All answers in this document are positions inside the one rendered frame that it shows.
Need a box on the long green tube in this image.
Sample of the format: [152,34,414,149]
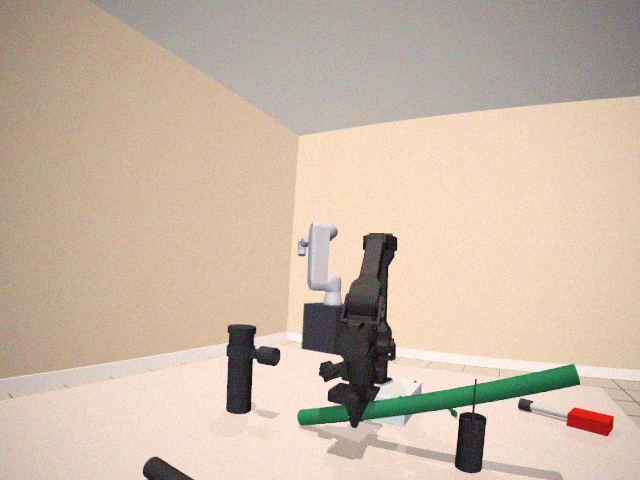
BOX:
[297,363,581,426]

